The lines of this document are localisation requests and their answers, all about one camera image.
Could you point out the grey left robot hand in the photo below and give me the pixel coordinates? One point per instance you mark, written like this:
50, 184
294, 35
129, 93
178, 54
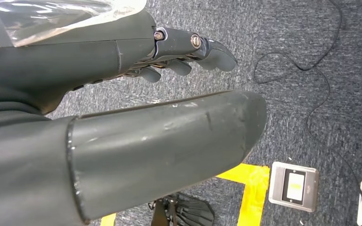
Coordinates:
74, 62

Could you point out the black ribbed object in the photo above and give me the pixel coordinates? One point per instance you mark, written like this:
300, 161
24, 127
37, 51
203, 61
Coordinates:
193, 215

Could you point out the grey ribbed left arm sleeve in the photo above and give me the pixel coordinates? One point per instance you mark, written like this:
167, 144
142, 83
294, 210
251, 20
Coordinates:
18, 171

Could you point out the yellow tape marking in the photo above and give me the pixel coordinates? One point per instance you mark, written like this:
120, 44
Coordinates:
252, 187

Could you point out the clear left wrist cover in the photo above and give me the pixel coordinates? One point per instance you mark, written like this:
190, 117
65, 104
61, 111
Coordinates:
43, 15

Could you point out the silver socket box yellow label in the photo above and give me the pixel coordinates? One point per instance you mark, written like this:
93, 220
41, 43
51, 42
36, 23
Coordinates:
295, 187

